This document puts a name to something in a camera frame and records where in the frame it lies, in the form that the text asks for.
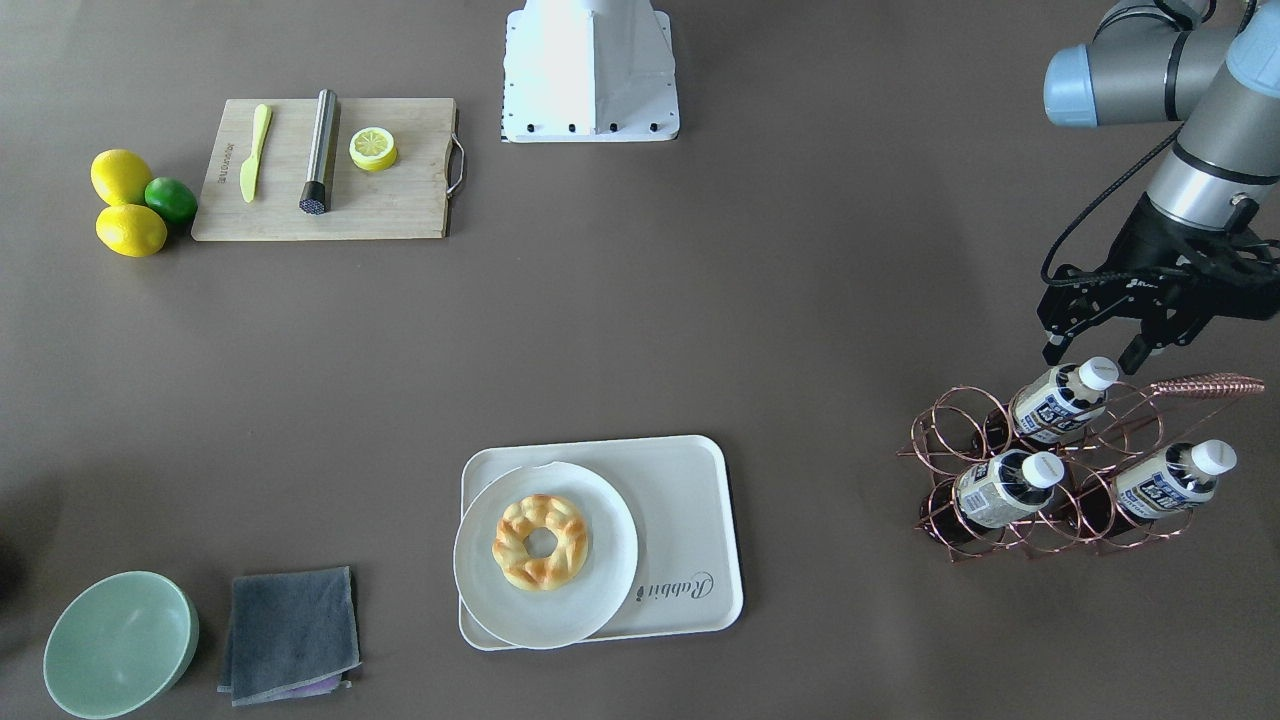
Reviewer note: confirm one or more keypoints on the yellow green plastic knife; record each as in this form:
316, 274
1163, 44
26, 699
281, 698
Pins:
249, 171

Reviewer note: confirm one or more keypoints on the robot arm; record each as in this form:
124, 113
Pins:
1154, 60

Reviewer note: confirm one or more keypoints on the wooden cutting board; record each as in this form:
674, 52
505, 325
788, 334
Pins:
408, 201

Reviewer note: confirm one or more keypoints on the yellow lemon far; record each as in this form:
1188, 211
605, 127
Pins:
120, 177

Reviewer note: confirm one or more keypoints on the green lime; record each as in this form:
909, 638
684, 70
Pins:
173, 200

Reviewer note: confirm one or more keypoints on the white serving tray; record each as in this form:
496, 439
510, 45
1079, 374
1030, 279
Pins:
664, 558

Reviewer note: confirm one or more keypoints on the grey folded cloth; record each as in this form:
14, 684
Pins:
290, 635

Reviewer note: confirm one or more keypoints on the yellow lemon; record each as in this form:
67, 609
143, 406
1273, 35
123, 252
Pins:
131, 230
120, 177

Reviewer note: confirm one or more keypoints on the copper wire bottle rack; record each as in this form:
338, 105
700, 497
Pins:
948, 438

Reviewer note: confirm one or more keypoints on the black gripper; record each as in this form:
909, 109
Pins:
1152, 243

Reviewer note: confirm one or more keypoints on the white plate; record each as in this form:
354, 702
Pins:
547, 620

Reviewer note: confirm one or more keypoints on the tea bottle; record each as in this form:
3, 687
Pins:
988, 496
1053, 409

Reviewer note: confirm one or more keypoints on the tea bottle front end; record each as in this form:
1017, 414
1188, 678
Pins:
1178, 478

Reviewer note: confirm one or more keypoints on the yellow lemon near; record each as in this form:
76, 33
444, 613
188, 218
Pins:
131, 230

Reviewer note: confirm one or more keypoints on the mint green bowl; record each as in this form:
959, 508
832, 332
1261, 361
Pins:
120, 644

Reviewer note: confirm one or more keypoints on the glazed ring donut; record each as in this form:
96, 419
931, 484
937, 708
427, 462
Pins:
541, 543

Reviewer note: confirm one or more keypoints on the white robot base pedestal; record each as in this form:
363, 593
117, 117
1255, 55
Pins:
589, 72

